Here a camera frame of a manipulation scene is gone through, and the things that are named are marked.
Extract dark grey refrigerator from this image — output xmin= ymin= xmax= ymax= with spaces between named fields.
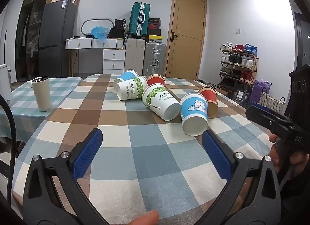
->
xmin=39 ymin=0 xmax=78 ymax=78

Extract brown blue checked tablecloth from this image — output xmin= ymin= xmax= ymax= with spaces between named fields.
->
xmin=11 ymin=74 xmax=274 ymax=225

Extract green leaf paper cup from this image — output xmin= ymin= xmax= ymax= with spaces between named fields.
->
xmin=116 ymin=76 xmax=149 ymax=101
xmin=142 ymin=83 xmax=181 ymax=121

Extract silver suitcase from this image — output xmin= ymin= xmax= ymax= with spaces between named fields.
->
xmin=143 ymin=42 xmax=167 ymax=77

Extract blue plastic bag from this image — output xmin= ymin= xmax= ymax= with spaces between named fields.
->
xmin=91 ymin=26 xmax=109 ymax=41

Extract white vanity desk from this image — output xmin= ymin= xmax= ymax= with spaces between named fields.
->
xmin=65 ymin=38 xmax=125 ymax=77

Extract black cable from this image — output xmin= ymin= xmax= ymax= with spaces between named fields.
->
xmin=0 ymin=94 xmax=17 ymax=206

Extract teal suitcase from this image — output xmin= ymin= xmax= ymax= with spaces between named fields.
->
xmin=129 ymin=2 xmax=151 ymax=38

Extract blue paper cup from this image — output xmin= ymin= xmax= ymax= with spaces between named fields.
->
xmin=180 ymin=93 xmax=209 ymax=136
xmin=113 ymin=70 xmax=139 ymax=90

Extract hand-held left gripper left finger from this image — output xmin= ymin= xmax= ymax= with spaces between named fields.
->
xmin=23 ymin=128 xmax=109 ymax=225

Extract wooden shoe rack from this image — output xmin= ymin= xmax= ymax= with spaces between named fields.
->
xmin=218 ymin=44 xmax=259 ymax=90

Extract rows of shoes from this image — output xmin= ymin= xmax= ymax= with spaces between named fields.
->
xmin=220 ymin=43 xmax=258 ymax=83

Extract white drawer cabinet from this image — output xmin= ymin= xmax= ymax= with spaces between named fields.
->
xmin=103 ymin=49 xmax=126 ymax=75

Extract purple bag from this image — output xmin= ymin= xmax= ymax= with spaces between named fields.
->
xmin=249 ymin=79 xmax=272 ymax=106

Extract red paper cup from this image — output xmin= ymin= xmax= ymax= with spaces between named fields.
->
xmin=146 ymin=74 xmax=166 ymax=87
xmin=197 ymin=86 xmax=219 ymax=118

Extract beige suitcase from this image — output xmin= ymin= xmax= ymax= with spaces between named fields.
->
xmin=124 ymin=38 xmax=146 ymax=75

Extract beige insulated tumbler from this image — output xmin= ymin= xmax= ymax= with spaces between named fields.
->
xmin=31 ymin=77 xmax=51 ymax=112

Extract black printed bag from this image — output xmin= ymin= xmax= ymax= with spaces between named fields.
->
xmin=234 ymin=83 xmax=252 ymax=107

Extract person's right hand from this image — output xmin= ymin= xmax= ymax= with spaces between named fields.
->
xmin=268 ymin=134 xmax=310 ymax=175

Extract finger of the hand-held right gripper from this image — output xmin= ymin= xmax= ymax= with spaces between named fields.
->
xmin=245 ymin=105 xmax=295 ymax=135

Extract person's left hand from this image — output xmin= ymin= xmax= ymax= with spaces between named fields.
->
xmin=125 ymin=210 xmax=160 ymax=225

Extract woven basket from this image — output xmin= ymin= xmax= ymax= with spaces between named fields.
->
xmin=259 ymin=91 xmax=286 ymax=114

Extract oval mirror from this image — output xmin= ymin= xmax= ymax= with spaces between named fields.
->
xmin=81 ymin=18 xmax=115 ymax=37

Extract wooden door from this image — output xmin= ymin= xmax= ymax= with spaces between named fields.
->
xmin=165 ymin=0 xmax=207 ymax=79

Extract teal checked tablecloth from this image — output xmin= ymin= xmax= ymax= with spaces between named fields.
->
xmin=0 ymin=77 xmax=83 ymax=143

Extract white appliance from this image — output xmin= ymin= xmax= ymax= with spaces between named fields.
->
xmin=0 ymin=64 xmax=12 ymax=106

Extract dark door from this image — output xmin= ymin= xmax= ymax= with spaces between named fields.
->
xmin=294 ymin=12 xmax=310 ymax=71

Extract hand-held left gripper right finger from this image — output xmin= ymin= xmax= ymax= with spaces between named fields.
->
xmin=194 ymin=130 xmax=283 ymax=225

